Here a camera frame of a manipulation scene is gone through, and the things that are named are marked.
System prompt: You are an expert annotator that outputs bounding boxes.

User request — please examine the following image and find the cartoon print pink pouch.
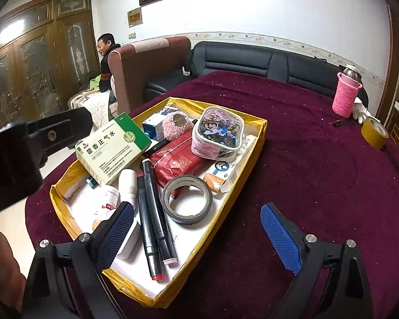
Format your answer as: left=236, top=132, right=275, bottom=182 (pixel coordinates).
left=190, top=106, right=247, bottom=160

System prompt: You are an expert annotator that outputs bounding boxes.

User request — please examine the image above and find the yellow cardboard tray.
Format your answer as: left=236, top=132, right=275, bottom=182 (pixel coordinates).
left=49, top=97, right=268, bottom=309

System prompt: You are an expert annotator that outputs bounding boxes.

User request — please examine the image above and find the pink plush toy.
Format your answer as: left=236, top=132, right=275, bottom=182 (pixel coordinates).
left=162, top=111, right=195, bottom=142

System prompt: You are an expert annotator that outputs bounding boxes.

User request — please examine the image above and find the blue striped ointment box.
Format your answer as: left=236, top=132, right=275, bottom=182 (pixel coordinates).
left=203, top=135, right=258, bottom=193

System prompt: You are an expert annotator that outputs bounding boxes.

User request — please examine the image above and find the brown armchair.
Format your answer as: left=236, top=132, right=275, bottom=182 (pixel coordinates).
left=107, top=36, right=192, bottom=115

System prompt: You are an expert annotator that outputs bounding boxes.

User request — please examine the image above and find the white bottle orange cap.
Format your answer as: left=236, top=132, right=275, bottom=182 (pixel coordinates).
left=118, top=169, right=138, bottom=205

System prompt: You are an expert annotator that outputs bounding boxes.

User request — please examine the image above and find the green white medicine box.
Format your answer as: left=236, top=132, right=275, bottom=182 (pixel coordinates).
left=75, top=112, right=152, bottom=187

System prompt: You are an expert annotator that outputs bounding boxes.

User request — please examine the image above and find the black leather sofa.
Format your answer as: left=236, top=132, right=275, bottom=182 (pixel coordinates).
left=146, top=41, right=369, bottom=107

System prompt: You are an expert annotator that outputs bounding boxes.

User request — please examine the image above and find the burgundy tablecloth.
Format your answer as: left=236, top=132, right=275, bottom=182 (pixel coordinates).
left=25, top=70, right=399, bottom=319

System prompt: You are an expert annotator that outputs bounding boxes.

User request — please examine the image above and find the red tissue packet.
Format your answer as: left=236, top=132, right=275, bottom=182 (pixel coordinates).
left=151, top=129, right=213, bottom=200

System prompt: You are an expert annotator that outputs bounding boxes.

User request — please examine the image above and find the person's left hand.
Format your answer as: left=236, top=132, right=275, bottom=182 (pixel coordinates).
left=0, top=230, right=28, bottom=313

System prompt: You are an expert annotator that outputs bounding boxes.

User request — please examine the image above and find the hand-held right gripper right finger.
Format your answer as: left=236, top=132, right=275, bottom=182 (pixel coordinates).
left=260, top=202, right=375, bottom=319

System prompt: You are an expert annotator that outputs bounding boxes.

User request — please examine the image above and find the black tape roll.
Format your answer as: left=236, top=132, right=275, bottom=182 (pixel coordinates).
left=161, top=174, right=214, bottom=225

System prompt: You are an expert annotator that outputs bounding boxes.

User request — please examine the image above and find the small blue white box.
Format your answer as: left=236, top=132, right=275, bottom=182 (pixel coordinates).
left=142, top=106, right=180, bottom=142

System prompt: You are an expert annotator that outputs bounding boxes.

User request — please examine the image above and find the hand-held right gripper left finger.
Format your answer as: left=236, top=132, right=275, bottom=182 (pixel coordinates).
left=22, top=202, right=135, bottom=319

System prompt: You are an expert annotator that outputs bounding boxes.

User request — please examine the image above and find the white glove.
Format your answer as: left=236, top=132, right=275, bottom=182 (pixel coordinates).
left=352, top=97, right=369, bottom=123

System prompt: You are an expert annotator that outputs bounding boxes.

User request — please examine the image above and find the white red label packet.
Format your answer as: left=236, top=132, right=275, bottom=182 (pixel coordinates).
left=63, top=186, right=120, bottom=233

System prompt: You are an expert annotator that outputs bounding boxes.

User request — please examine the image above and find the small wall plaque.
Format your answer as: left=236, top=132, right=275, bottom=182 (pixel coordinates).
left=127, top=7, right=143, bottom=28

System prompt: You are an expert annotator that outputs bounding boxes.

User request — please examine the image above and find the yellow tape roll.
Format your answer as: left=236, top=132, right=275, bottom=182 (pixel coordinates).
left=361, top=117, right=389, bottom=151

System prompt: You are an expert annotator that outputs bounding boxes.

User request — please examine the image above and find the wooden glass door cabinet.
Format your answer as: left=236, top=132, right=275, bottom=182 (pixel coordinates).
left=0, top=0, right=102, bottom=125

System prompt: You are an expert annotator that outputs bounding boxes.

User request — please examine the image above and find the beige patterned blanket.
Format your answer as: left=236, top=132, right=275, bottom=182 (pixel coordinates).
left=68, top=90, right=115, bottom=133

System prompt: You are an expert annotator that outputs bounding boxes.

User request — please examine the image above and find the pink knit covered bottle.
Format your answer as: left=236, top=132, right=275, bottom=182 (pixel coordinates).
left=332, top=64, right=364, bottom=118

